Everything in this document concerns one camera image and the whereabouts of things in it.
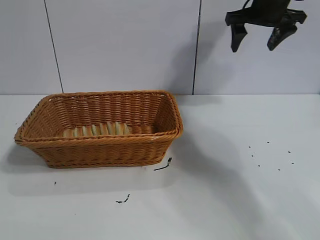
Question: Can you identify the long striped bread loaf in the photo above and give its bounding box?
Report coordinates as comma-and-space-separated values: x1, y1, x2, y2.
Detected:
62, 121, 131, 138

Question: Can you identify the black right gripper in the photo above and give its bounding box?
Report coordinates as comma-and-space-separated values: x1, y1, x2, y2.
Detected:
225, 0, 308, 53

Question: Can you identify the brown woven wicker basket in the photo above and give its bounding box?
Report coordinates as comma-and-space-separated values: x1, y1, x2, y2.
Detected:
14, 90, 184, 169

